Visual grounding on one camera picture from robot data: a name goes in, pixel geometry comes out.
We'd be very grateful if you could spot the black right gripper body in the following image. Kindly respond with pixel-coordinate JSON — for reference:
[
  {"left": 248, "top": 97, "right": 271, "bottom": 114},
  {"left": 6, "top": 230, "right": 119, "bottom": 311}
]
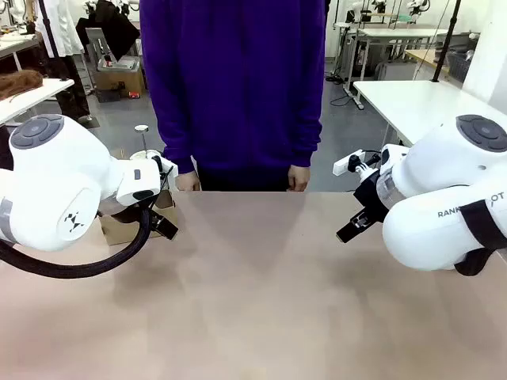
[{"left": 353, "top": 169, "right": 391, "bottom": 223}]

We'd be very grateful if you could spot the person's right hand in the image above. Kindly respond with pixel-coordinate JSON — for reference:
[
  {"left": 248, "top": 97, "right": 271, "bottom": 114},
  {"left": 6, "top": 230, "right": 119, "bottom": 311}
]
[{"left": 175, "top": 170, "right": 201, "bottom": 192}]

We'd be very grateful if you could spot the brown cardboard box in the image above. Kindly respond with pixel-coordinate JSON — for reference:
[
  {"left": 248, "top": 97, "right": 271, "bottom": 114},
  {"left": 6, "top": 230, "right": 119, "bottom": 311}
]
[{"left": 94, "top": 55, "right": 147, "bottom": 103}]

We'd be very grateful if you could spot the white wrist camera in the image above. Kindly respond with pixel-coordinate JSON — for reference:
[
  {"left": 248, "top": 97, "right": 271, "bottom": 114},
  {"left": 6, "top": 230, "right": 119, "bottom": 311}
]
[
  {"left": 151, "top": 155, "right": 178, "bottom": 192},
  {"left": 333, "top": 149, "right": 382, "bottom": 177}
]

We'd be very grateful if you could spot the person in purple sweater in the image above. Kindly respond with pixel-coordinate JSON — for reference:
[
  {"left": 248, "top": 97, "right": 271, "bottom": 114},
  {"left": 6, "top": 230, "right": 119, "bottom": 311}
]
[{"left": 139, "top": 0, "right": 328, "bottom": 193}]

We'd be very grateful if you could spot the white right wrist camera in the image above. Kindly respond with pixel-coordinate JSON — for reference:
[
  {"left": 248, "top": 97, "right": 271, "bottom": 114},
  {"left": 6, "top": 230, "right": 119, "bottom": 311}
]
[{"left": 333, "top": 149, "right": 382, "bottom": 177}]

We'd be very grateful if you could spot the brown cardboard cup carrier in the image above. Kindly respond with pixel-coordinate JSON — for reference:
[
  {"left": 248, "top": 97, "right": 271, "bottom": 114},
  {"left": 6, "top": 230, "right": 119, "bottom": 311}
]
[{"left": 97, "top": 148, "right": 180, "bottom": 247}]

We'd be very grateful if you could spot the brown hairy wig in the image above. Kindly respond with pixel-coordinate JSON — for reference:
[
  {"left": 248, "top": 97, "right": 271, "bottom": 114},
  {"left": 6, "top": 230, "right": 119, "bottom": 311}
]
[{"left": 0, "top": 69, "right": 44, "bottom": 101}]

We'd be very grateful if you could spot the white round stand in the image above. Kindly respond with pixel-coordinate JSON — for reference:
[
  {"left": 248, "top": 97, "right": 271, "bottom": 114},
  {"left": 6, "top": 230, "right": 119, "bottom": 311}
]
[{"left": 134, "top": 123, "right": 150, "bottom": 156}]

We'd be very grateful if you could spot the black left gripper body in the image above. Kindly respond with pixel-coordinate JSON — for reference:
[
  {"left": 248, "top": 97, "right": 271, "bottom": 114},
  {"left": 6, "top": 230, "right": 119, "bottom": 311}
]
[{"left": 112, "top": 202, "right": 140, "bottom": 226}]

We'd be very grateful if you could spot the white workbench with frame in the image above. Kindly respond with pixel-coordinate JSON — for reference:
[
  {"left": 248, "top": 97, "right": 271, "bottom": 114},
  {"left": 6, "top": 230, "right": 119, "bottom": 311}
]
[{"left": 331, "top": 23, "right": 439, "bottom": 110}]

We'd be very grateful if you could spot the person's left hand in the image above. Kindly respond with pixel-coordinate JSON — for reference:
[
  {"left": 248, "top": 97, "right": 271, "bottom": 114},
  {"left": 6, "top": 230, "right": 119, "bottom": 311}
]
[{"left": 287, "top": 165, "right": 311, "bottom": 193}]

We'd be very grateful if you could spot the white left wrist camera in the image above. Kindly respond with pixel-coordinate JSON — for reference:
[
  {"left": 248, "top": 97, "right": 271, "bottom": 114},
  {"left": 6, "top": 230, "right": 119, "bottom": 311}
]
[{"left": 151, "top": 155, "right": 178, "bottom": 192}]

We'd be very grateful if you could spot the person in white coat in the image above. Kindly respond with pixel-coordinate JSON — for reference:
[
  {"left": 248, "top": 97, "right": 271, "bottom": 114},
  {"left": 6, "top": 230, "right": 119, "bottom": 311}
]
[{"left": 36, "top": 0, "right": 93, "bottom": 122}]

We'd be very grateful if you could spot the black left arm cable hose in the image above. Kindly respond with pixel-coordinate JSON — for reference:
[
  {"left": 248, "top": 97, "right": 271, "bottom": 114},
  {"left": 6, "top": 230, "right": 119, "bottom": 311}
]
[{"left": 0, "top": 205, "right": 154, "bottom": 279}]

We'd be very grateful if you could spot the black hanging cloth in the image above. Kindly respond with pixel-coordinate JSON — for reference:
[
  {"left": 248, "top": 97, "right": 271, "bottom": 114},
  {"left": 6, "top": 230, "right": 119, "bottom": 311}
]
[{"left": 75, "top": 0, "right": 142, "bottom": 63}]

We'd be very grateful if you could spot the large white table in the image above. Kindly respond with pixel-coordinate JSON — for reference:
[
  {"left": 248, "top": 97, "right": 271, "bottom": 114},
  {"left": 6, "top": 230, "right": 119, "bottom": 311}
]
[{"left": 352, "top": 79, "right": 507, "bottom": 148}]

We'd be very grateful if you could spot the black vertical pole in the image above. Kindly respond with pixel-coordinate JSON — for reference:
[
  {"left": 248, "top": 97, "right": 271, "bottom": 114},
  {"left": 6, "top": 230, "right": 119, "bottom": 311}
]
[{"left": 430, "top": 0, "right": 463, "bottom": 83}]

